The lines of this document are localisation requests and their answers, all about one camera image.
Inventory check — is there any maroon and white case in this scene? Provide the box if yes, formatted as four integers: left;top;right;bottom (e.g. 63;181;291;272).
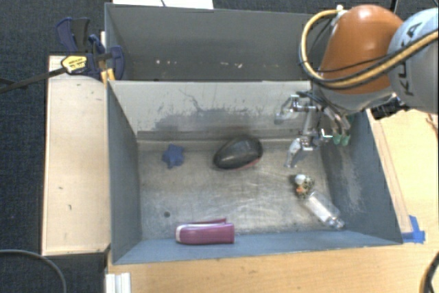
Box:
175;218;236;246

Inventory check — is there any blue star-shaped toy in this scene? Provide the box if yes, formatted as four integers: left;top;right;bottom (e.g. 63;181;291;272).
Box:
161;143;187;169

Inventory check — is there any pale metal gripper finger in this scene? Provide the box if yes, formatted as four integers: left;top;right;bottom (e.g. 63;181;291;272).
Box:
274;94;309;126
284;135;313;169

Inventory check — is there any black oval object red rim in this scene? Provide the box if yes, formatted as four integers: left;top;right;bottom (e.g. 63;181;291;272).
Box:
212;135;264;170

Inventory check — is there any grey metal bin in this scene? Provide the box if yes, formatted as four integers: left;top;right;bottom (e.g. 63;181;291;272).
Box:
104;2;404;266

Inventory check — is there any pale wood flat board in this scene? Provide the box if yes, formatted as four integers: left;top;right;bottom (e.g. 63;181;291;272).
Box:
40;54;112;257

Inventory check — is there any black cylinder on white bracket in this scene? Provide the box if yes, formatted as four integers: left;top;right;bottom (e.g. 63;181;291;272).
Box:
369;96;411;120

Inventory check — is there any camouflage toy duck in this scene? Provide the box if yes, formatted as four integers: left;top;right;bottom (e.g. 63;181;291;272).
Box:
294;174;316;200

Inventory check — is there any clear plastic bottle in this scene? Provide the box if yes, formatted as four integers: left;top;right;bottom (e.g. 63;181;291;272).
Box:
305;190;345;231

